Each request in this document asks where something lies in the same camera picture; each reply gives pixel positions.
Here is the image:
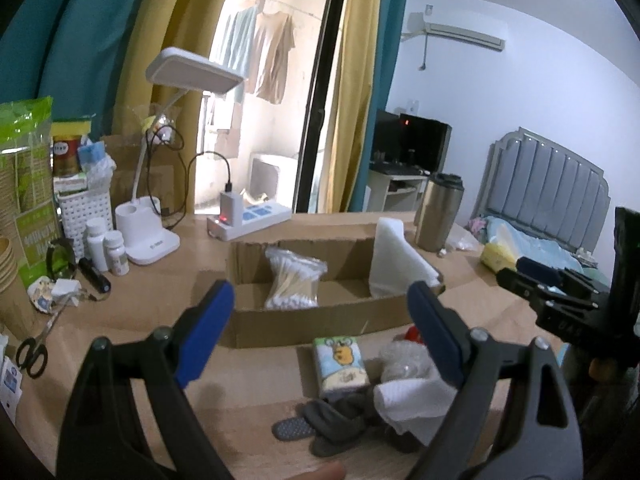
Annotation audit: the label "black door frame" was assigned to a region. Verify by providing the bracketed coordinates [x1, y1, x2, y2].
[292, 0, 353, 213]

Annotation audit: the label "yellow sponge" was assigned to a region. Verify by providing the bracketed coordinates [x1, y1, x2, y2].
[481, 242, 520, 272]

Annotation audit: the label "brown cardboard box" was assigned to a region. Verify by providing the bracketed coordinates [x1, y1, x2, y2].
[220, 234, 446, 350]

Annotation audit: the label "black computer monitor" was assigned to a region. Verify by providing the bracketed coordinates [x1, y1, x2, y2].
[374, 109, 453, 173]

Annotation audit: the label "teal curtain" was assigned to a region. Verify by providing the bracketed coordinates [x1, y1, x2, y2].
[0, 0, 171, 136]
[347, 0, 411, 213]

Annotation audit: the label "stack of brown paper cups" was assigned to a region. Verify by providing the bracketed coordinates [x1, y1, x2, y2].
[0, 237, 37, 341]

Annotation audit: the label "tall white pill bottle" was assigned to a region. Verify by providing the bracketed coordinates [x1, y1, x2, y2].
[85, 219, 110, 272]

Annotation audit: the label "white charger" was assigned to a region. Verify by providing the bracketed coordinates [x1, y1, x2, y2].
[220, 191, 242, 226]

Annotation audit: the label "jar with yellow lid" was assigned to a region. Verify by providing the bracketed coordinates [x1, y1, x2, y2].
[51, 119, 93, 178]

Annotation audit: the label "clear bubble wrap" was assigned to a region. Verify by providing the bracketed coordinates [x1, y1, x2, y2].
[377, 340, 440, 386]

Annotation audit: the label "small cartoon print packet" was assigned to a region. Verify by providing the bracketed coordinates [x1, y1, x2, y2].
[27, 280, 58, 316]

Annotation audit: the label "white desk lamp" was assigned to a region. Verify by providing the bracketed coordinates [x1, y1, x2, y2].
[115, 46, 246, 267]

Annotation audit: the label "white paper towel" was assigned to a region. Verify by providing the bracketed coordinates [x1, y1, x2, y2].
[374, 377, 458, 448]

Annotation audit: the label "yellow curtain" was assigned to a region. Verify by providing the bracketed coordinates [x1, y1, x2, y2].
[322, 0, 386, 213]
[112, 0, 241, 216]

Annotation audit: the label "person's left hand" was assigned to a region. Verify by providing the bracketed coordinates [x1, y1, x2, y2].
[292, 461, 347, 480]

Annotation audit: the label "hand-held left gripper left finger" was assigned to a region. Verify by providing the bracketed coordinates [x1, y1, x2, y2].
[56, 279, 236, 480]

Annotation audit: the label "white air conditioner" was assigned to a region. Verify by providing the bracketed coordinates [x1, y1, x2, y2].
[424, 21, 506, 52]

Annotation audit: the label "cartoon print tissue packet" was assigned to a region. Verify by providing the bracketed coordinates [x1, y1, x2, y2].
[312, 335, 373, 403]

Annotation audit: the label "white power strip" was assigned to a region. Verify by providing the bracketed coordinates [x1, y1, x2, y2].
[207, 203, 292, 242]

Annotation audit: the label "black strap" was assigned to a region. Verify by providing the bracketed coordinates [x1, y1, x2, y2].
[46, 239, 77, 280]

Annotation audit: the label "green bag of paper cups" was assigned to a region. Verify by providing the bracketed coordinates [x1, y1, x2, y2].
[0, 96, 66, 291]

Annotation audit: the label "crumpled white plastic bag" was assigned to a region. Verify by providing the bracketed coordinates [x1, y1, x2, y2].
[85, 152, 117, 193]

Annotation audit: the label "light blue bed blanket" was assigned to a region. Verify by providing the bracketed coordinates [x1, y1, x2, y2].
[470, 215, 601, 276]

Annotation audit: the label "bag of cotton swabs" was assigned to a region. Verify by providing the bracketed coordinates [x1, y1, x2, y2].
[264, 246, 327, 310]

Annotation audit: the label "black cable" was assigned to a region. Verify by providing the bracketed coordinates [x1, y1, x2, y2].
[159, 125, 234, 231]

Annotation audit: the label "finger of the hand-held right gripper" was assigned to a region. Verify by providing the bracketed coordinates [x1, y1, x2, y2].
[515, 257, 609, 295]
[496, 268, 563, 312]

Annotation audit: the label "clear plastic packet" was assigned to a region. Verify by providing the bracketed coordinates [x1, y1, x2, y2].
[125, 105, 176, 146]

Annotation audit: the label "white foam block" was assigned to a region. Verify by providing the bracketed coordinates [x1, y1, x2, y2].
[369, 217, 441, 298]

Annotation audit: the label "white computer desk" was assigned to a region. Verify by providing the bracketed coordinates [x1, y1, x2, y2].
[364, 162, 433, 213]

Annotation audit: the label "white card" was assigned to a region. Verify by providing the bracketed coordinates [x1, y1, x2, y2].
[0, 355, 26, 426]

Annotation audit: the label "hanging light blue shirt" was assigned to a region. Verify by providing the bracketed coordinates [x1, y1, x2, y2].
[210, 5, 258, 96]

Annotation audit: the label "clear plastic bag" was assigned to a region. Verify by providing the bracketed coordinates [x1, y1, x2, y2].
[445, 225, 481, 252]

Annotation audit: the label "stainless steel tumbler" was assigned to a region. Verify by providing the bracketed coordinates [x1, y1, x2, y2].
[414, 172, 466, 253]

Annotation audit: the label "black handled scissors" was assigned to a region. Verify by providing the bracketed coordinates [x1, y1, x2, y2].
[15, 305, 66, 378]

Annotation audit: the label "white perforated basket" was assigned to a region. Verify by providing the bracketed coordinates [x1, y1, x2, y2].
[56, 189, 113, 261]

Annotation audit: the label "grey padded headboard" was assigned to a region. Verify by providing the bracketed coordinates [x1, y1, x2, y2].
[472, 127, 612, 256]

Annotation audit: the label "white washing machine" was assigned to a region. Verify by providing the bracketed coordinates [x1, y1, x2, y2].
[247, 152, 301, 206]

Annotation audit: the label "hanging beige shirt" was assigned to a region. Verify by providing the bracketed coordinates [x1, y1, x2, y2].
[252, 10, 297, 106]

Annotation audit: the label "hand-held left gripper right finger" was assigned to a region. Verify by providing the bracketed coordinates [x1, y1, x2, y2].
[406, 281, 585, 480]

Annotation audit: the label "black flashlight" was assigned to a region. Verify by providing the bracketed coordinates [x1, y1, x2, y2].
[78, 257, 112, 293]

